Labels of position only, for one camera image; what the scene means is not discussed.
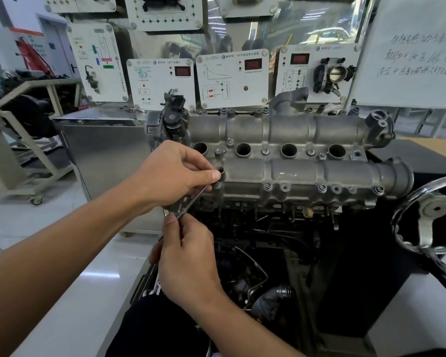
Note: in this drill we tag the white panel green red labels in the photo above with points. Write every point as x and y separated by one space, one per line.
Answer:
111 85

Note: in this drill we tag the person's left hand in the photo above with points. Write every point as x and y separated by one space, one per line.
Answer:
171 174

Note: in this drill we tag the chrome handwheel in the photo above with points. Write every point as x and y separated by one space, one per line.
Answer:
431 208

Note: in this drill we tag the grey wall cabinet orange strip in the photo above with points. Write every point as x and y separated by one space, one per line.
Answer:
7 48

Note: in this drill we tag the black engine on trolley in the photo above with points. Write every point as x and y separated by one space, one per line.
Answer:
29 115

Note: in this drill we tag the person's right forearm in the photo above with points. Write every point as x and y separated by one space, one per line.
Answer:
238 330

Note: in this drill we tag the silver hex key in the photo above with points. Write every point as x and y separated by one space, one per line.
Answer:
193 200

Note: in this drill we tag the white panel control module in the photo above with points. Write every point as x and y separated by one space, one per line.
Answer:
193 14

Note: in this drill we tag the clear cased control module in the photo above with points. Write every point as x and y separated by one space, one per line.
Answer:
163 2

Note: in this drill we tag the engine on beige stand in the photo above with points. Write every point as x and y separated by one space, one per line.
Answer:
0 163

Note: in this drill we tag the black throttle body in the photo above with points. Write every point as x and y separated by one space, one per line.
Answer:
334 74

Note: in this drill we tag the white panel black lever sensor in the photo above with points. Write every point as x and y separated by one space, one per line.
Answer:
160 89

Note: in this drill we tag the white sensor training panel board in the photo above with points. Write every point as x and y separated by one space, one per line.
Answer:
104 156

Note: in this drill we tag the person's left forearm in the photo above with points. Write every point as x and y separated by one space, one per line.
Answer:
59 263

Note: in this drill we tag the person's black trousers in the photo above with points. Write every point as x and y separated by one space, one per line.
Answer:
152 330

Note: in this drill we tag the grey door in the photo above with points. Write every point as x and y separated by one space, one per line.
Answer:
55 52

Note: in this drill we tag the white panel throttle body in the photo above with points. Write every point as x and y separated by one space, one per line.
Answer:
286 92

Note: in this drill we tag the dark grey intake pipe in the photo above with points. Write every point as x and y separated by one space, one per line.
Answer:
277 299

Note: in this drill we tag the grey metal engine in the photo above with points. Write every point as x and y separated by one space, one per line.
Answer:
301 130

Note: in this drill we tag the red hoist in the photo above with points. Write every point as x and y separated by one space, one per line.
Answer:
33 57

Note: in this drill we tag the white panel curve graph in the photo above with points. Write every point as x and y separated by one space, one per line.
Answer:
252 92

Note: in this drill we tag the large whiteboard on stand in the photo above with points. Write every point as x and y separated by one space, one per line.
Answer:
412 33

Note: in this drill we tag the white panel brass filter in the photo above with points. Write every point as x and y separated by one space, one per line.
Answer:
245 11

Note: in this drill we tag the person's right hand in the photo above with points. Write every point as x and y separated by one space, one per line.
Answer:
189 263

